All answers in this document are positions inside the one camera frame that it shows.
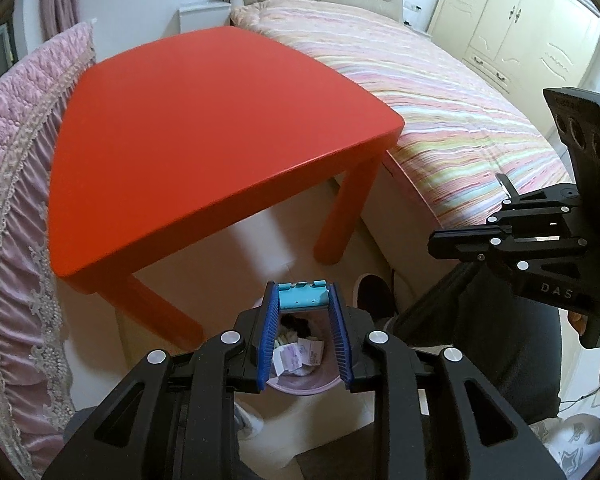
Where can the person's black trouser leg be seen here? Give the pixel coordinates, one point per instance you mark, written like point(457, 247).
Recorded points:
point(480, 335)

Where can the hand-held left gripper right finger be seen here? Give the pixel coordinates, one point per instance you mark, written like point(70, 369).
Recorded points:
point(341, 340)

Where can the striped pastel bedspread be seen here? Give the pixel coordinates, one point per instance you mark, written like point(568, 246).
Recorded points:
point(405, 90)

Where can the small blue clip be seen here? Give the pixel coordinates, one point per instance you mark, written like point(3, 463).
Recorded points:
point(300, 300)

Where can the pink trash bin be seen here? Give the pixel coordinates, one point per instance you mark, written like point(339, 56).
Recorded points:
point(300, 386)

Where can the purple printed white card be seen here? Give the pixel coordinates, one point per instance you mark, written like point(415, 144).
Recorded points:
point(291, 357)

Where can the pink curtain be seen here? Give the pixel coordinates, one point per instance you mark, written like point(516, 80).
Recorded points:
point(57, 0)

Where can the white printed cloth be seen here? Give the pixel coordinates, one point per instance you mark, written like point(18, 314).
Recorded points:
point(575, 440)

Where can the pink quilted lace cover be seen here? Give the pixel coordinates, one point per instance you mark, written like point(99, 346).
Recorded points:
point(15, 210)

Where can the cream wardrobe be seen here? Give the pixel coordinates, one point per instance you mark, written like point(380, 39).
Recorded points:
point(520, 20)

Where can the red table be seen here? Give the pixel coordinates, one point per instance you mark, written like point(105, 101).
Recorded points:
point(205, 135)

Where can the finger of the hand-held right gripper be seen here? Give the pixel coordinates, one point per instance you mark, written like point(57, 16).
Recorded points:
point(535, 207)
point(480, 246)

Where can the person's right hand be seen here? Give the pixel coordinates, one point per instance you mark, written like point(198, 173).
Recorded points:
point(577, 321)

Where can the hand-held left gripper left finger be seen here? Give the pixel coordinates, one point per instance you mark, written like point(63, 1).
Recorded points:
point(269, 340)

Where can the white wall socket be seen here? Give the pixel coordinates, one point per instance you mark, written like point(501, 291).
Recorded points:
point(413, 8)

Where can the white nightstand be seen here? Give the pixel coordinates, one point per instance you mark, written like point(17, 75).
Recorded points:
point(202, 17)

